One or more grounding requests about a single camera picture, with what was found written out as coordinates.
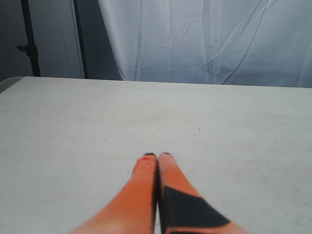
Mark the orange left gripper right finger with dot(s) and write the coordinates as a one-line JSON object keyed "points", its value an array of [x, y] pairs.
{"points": [[182, 209]]}

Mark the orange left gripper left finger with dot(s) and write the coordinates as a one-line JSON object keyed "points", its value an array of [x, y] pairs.
{"points": [[133, 209]]}

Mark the white backdrop curtain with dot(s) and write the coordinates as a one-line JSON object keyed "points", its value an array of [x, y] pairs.
{"points": [[238, 42]]}

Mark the black backdrop stand pole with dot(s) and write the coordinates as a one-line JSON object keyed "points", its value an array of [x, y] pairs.
{"points": [[30, 48]]}

